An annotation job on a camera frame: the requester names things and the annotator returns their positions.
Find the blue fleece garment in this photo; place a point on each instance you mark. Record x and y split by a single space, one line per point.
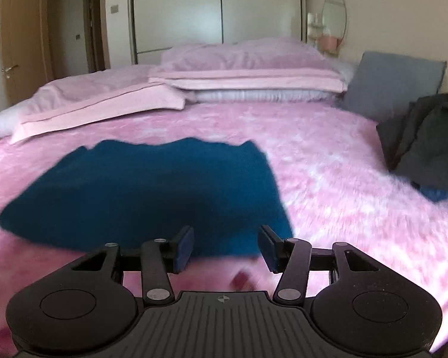
134 194

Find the wooden room door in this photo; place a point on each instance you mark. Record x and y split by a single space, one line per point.
22 44

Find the pink floral blanket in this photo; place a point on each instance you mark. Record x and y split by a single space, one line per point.
339 194

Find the dark grey garment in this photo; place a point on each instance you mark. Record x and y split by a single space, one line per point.
425 145

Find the wall light switch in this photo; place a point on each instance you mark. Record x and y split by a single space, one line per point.
114 8

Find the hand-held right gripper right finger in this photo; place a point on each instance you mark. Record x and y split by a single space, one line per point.
268 248

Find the grey pillow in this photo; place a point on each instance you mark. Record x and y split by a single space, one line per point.
392 82

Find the cream sliding-door wardrobe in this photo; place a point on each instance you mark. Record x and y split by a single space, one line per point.
216 15

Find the oval wall mirror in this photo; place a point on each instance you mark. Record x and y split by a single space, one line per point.
336 11

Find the pink storage box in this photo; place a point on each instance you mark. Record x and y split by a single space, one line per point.
328 43

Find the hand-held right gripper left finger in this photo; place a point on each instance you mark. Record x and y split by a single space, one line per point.
183 250

